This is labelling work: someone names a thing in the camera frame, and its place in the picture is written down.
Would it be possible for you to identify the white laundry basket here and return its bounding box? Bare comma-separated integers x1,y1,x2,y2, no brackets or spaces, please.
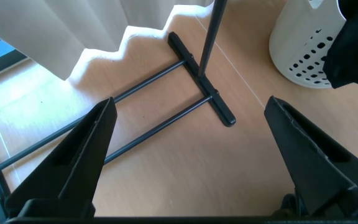
268,0,347,90

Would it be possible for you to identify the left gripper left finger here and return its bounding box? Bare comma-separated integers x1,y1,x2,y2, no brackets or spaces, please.
4,97,118,218

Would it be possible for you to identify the black clothes rack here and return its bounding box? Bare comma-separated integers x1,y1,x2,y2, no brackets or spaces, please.
0,0,237,223

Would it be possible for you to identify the beige curtain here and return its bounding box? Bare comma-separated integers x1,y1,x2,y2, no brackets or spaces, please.
0,0,214,81

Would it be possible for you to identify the black garment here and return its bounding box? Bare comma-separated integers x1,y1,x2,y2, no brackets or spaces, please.
322,0,358,90

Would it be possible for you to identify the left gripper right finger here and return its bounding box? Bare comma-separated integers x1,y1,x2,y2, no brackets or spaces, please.
264,95,358,217

